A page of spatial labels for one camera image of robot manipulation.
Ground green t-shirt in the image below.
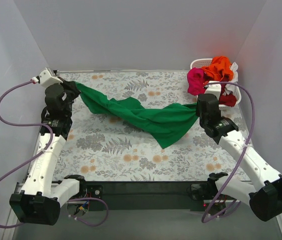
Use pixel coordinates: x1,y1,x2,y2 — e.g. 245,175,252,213
75,82,198,149

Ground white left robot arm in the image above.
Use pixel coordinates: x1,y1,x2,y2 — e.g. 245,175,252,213
9,80,88,226

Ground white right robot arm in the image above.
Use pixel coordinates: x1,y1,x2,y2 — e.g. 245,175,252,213
196,93,282,222

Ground dark red t-shirt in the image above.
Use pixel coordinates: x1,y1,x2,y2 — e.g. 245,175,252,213
204,74,237,107

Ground white t-shirt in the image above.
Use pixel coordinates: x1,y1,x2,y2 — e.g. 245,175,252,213
222,62,239,96

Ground magenta t-shirt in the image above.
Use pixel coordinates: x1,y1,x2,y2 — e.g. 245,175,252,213
187,67,206,96

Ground orange t-shirt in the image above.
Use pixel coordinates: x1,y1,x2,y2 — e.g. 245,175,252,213
201,56,233,78

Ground white perforated laundry basket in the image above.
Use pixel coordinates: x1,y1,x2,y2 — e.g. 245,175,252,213
187,56,241,110

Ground floral patterned table mat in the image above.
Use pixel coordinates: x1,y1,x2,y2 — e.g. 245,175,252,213
53,71,236,181

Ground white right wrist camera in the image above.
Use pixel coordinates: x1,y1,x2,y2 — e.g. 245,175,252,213
204,84,222,98

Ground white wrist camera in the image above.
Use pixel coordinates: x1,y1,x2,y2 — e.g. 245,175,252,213
204,84,222,98
30,67,63,88

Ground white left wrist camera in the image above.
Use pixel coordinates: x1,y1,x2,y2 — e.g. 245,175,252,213
30,67,63,88

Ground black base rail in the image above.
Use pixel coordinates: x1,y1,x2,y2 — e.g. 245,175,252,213
85,181,217,212

